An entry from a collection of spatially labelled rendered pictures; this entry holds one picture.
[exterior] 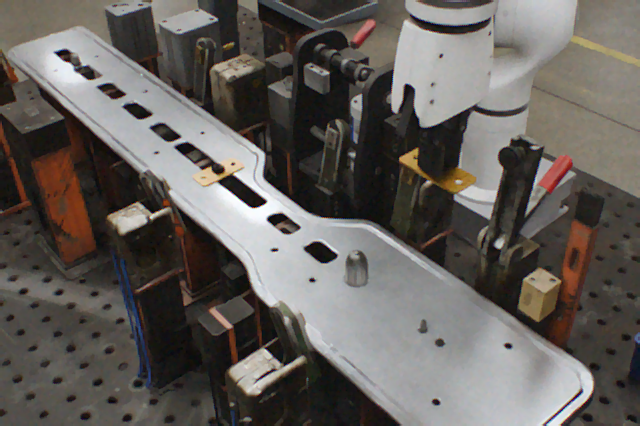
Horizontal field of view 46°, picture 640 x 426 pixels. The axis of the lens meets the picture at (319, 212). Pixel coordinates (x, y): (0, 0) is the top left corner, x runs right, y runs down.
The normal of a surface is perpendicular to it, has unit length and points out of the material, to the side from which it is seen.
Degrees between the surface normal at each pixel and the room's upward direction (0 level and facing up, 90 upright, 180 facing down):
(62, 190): 90
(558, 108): 0
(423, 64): 83
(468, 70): 91
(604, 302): 0
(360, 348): 0
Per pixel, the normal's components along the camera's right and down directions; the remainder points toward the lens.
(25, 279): -0.03, -0.78
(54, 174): 0.64, 0.47
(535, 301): -0.77, 0.41
